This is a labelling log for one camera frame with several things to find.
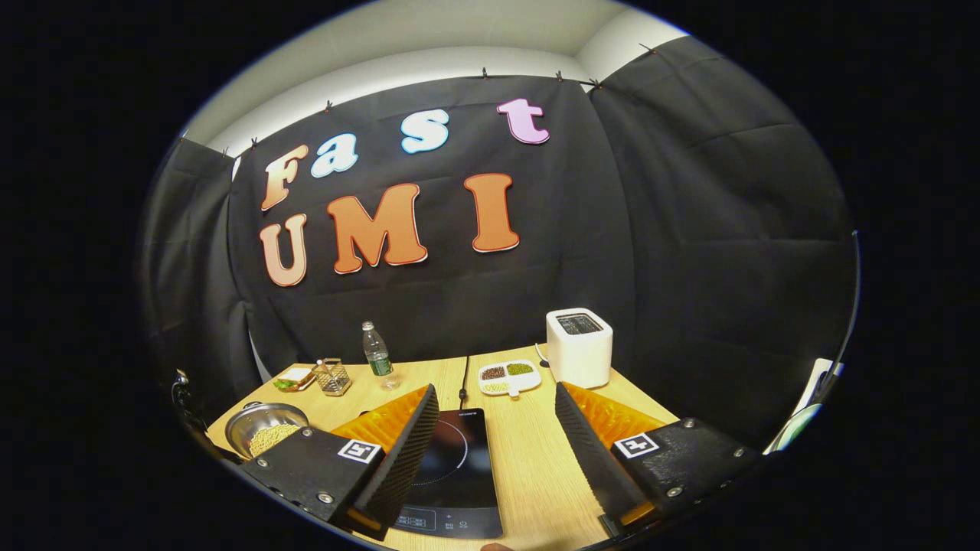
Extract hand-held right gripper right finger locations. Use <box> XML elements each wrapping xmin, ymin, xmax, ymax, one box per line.
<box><xmin>554</xmin><ymin>381</ymin><xmax>763</xmax><ymax>536</ymax></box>

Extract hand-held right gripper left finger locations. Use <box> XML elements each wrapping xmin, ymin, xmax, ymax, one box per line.
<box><xmin>237</xmin><ymin>384</ymin><xmax>441</xmax><ymax>541</ymax></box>

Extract black induction cooktop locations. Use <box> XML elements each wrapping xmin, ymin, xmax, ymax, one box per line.
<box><xmin>394</xmin><ymin>408</ymin><xmax>504</xmax><ymax>540</ymax></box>

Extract steel pot with black handles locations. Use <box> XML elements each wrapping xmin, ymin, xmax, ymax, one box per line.
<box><xmin>224</xmin><ymin>402</ymin><xmax>311</xmax><ymax>460</ymax></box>

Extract pile of yellow soybeans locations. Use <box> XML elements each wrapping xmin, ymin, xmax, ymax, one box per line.
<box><xmin>249</xmin><ymin>423</ymin><xmax>302</xmax><ymax>458</ymax></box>

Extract white toaster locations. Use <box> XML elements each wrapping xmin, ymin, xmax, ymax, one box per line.
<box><xmin>546</xmin><ymin>308</ymin><xmax>614</xmax><ymax>389</ymax></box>

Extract white divided dish with beans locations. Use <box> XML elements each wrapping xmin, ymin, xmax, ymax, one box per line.
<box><xmin>479</xmin><ymin>360</ymin><xmax>542</xmax><ymax>399</ymax></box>

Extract clear plastic water bottle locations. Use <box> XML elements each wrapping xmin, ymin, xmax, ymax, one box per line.
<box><xmin>362</xmin><ymin>321</ymin><xmax>399</xmax><ymax>391</ymax></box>

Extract white and green object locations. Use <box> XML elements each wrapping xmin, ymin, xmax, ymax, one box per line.
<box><xmin>766</xmin><ymin>358</ymin><xmax>843</xmax><ymax>456</ymax></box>

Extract black backdrop cloth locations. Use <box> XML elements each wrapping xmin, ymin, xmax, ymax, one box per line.
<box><xmin>142</xmin><ymin>34</ymin><xmax>857</xmax><ymax>452</ymax></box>

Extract metal wire holder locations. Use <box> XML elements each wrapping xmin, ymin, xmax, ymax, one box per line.
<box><xmin>314</xmin><ymin>357</ymin><xmax>353</xmax><ymax>396</ymax></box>

